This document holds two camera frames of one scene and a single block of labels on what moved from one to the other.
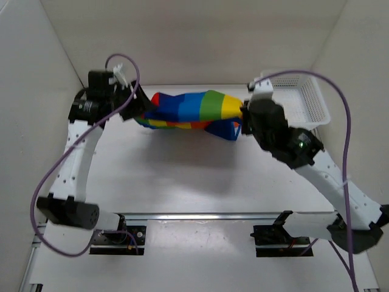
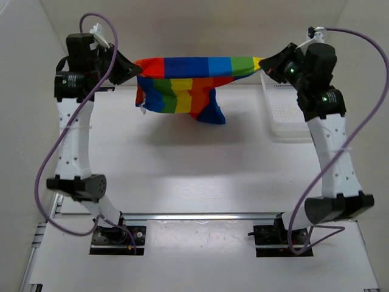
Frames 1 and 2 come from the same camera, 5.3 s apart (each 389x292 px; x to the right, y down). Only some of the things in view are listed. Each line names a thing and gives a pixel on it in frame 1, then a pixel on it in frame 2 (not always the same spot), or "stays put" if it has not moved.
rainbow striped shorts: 208,111 → 188,85
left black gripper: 138,105 → 126,70
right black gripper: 244,115 → 273,66
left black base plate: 119,243 stays put
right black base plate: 275,241 stays put
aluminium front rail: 202,216 stays put
